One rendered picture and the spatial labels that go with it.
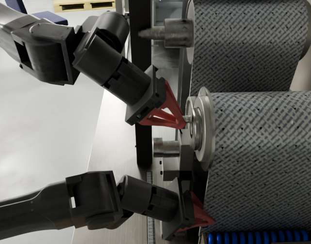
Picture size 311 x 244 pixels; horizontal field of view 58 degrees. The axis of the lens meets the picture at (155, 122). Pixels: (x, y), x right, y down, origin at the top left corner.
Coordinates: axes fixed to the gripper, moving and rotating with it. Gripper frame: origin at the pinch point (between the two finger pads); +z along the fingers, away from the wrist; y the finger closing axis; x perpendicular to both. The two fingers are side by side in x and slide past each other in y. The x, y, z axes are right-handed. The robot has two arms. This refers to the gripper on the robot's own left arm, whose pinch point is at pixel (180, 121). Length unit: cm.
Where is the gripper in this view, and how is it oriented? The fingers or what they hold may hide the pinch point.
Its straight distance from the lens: 48.9
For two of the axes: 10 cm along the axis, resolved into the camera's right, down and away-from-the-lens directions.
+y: 0.1, 6.1, -7.9
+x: 6.6, -6.0, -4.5
